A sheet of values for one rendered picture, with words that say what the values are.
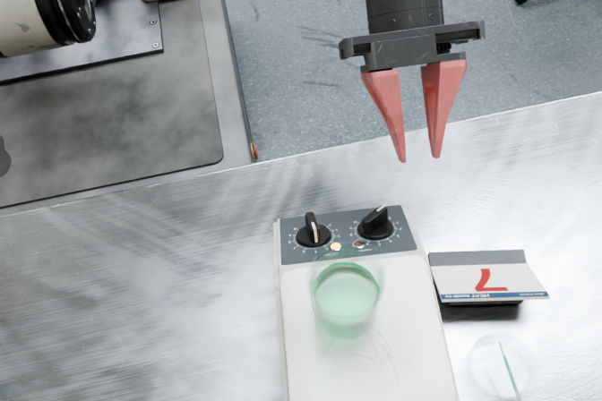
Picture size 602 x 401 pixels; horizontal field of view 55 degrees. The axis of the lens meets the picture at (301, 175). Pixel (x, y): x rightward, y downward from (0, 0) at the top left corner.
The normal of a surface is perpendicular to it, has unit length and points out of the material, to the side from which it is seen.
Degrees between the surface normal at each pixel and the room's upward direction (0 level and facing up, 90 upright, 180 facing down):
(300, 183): 0
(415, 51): 40
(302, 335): 0
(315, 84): 0
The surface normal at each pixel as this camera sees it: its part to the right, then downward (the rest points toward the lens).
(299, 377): -0.07, -0.51
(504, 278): -0.05, -0.94
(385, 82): 0.05, 0.50
